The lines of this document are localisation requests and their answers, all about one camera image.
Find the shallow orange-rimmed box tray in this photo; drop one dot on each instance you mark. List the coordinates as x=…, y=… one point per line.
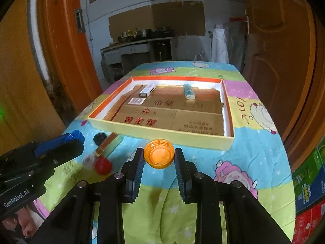
x=162, y=136

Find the black stove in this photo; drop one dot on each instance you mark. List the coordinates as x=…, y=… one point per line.
x=163, y=32

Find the orange bottle cap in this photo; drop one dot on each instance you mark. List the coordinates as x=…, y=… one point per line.
x=158, y=156

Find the red bottle cap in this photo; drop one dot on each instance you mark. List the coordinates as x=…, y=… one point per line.
x=103, y=165

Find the white hanging plastic bag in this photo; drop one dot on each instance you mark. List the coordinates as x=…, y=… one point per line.
x=219, y=45

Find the white lighter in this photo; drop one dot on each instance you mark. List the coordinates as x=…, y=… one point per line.
x=146, y=91

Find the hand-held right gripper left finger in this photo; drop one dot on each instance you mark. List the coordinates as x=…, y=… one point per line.
x=135, y=174

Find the cardboard tray liner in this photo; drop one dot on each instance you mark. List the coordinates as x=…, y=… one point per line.
x=167, y=114

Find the cartoon sheep printed tablecloth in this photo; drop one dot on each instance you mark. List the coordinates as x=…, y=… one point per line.
x=243, y=137

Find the cardboard sheets on wall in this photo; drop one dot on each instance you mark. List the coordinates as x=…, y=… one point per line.
x=165, y=15

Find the brown wooden door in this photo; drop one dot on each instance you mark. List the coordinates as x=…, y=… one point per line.
x=281, y=56

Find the metal door lock plate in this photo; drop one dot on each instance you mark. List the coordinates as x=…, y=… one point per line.
x=79, y=20

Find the green carton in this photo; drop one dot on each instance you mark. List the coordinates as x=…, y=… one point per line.
x=309, y=180

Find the black bottle cap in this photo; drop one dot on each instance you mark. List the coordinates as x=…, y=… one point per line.
x=100, y=138

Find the steel pot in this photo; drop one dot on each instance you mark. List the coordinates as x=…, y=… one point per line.
x=144, y=33

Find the kitchen counter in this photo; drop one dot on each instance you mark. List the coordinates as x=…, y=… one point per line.
x=134, y=53

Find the teal lighter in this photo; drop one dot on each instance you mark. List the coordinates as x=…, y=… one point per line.
x=189, y=92

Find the orange wooden door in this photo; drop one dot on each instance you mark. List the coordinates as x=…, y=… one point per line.
x=61, y=56

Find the blue bottle cap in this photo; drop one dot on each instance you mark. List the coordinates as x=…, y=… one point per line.
x=75, y=134

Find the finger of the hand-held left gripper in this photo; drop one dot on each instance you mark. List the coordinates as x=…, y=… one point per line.
x=68, y=150
x=47, y=146

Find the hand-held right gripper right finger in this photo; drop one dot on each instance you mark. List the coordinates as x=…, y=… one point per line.
x=181, y=175

